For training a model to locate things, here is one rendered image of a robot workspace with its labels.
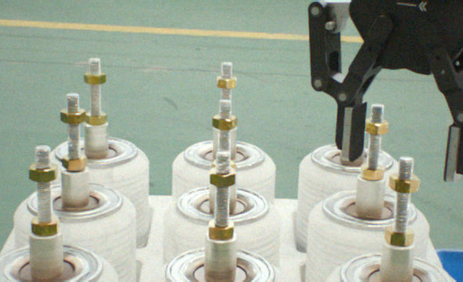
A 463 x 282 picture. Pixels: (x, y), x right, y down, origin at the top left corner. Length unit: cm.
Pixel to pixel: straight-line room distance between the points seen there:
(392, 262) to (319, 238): 12
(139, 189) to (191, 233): 15
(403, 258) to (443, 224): 76
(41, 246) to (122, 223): 12
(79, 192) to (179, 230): 9
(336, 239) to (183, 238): 12
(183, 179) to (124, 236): 12
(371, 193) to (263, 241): 9
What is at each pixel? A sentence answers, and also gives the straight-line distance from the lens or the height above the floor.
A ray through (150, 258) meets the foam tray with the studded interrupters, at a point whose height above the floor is 18.
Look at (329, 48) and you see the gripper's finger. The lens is 62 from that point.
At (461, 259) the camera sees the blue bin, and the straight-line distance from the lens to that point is 104.
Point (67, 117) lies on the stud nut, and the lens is 73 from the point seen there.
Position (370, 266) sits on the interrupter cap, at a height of 25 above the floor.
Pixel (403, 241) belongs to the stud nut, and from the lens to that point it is 64.
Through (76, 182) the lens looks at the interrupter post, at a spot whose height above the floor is 27.
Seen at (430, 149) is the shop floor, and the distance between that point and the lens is 171.
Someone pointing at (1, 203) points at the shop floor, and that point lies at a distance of 143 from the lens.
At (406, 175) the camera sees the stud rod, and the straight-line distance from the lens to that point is 63.
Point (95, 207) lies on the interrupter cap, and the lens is 76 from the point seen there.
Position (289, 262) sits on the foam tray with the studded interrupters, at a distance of 83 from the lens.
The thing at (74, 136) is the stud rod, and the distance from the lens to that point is 74.
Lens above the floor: 55
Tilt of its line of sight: 19 degrees down
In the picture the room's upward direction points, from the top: 2 degrees clockwise
